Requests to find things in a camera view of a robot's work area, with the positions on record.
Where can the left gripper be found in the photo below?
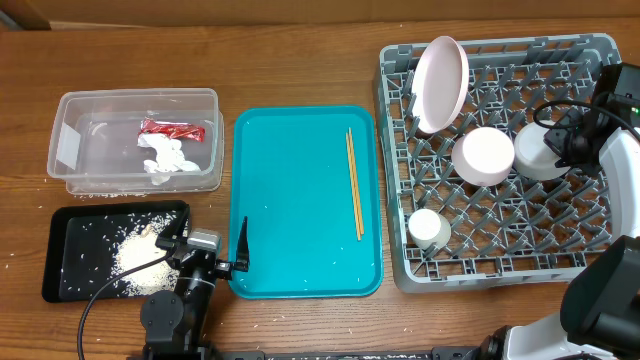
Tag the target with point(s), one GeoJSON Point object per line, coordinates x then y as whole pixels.
{"type": "Point", "coordinates": [226, 269]}

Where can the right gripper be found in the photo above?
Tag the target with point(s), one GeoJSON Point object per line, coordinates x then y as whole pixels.
{"type": "Point", "coordinates": [555, 140]}

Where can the grey bowl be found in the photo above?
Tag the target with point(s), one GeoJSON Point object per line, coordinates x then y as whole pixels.
{"type": "Point", "coordinates": [533, 158]}

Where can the pink bowl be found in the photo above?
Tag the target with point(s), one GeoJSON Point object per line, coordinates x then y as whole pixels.
{"type": "Point", "coordinates": [483, 157]}

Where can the white napkin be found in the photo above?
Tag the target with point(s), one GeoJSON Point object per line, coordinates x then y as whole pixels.
{"type": "Point", "coordinates": [169, 157]}

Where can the red snack wrapper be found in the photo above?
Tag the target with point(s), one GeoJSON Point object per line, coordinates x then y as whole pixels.
{"type": "Point", "coordinates": [173, 130]}

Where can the large white plate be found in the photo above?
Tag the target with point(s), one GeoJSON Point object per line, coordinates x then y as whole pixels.
{"type": "Point", "coordinates": [440, 84]}

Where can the white cup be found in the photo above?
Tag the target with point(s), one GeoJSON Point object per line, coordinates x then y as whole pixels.
{"type": "Point", "coordinates": [429, 229]}

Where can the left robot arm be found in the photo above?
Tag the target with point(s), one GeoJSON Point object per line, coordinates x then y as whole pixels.
{"type": "Point", "coordinates": [174, 319]}

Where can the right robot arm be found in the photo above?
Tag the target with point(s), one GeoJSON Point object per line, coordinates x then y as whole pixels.
{"type": "Point", "coordinates": [599, 315]}

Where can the grey dishwasher rack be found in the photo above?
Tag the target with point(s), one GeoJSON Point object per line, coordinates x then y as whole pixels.
{"type": "Point", "coordinates": [521, 230]}

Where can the spilled rice pile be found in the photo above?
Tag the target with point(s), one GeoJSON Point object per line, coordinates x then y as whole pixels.
{"type": "Point", "coordinates": [138, 248]}

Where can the teal serving tray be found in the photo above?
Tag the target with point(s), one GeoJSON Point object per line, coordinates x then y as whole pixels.
{"type": "Point", "coordinates": [290, 177]}

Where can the black plastic tray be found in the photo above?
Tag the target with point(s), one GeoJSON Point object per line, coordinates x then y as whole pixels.
{"type": "Point", "coordinates": [84, 240]}

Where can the clear plastic bin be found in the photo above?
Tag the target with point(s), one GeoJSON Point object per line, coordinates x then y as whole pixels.
{"type": "Point", "coordinates": [94, 145]}

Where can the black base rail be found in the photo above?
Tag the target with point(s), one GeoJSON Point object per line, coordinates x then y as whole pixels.
{"type": "Point", "coordinates": [436, 353]}

